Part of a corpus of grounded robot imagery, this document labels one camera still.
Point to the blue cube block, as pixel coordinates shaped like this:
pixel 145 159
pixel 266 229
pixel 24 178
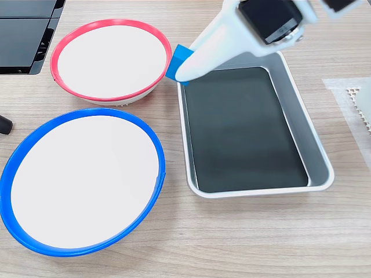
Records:
pixel 177 59

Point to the black tray liner mat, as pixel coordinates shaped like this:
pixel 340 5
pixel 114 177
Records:
pixel 243 130

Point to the white dish red rim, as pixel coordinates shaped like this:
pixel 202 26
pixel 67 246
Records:
pixel 113 60

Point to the silver metal tray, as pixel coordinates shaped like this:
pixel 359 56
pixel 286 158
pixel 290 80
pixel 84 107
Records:
pixel 307 130

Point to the white dish blue rim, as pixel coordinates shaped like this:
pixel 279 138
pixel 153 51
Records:
pixel 84 182

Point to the black plastic panel holder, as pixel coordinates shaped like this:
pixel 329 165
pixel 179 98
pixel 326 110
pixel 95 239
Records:
pixel 20 37

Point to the black rounded object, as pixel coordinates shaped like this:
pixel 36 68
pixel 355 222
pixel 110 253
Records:
pixel 5 124

